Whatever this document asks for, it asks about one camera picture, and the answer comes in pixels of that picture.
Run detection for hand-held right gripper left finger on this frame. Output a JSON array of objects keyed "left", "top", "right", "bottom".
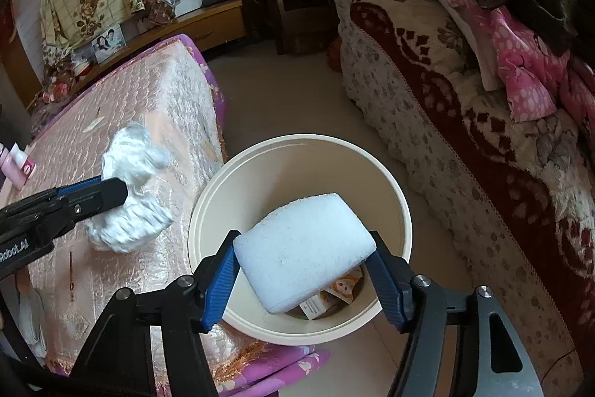
[{"left": 70, "top": 230, "right": 242, "bottom": 397}]

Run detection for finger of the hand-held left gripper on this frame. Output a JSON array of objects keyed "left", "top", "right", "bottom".
[
  {"left": 55, "top": 175, "right": 105, "bottom": 197},
  {"left": 65, "top": 177, "right": 129, "bottom": 223}
]

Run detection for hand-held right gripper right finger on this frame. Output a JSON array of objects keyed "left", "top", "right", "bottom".
[{"left": 367, "top": 232, "right": 547, "bottom": 397}]

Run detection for white tissue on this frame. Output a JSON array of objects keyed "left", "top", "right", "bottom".
[{"left": 84, "top": 122, "right": 176, "bottom": 253}]

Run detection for white foam sponge block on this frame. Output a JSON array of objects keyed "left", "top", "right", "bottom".
[{"left": 232, "top": 192, "right": 378, "bottom": 314}]

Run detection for cream plastic bin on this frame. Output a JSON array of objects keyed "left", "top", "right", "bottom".
[{"left": 188, "top": 135, "right": 414, "bottom": 339}]

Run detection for white bottle with pink label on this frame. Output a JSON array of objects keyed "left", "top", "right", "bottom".
[{"left": 2, "top": 143, "right": 38, "bottom": 188}]

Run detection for pink quilted mattress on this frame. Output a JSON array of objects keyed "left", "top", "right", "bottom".
[{"left": 14, "top": 35, "right": 270, "bottom": 379}]

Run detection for small framed photo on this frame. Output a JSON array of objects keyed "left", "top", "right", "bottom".
[{"left": 90, "top": 27, "right": 127, "bottom": 64}]

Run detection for red white floral blanket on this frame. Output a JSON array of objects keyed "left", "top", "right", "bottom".
[{"left": 332, "top": 0, "right": 595, "bottom": 379}]

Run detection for wooden cabinet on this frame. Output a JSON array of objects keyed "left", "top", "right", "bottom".
[{"left": 28, "top": 0, "right": 247, "bottom": 109}]

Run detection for pink dotted garment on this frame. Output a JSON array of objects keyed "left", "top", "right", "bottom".
[{"left": 406, "top": 0, "right": 595, "bottom": 123}]

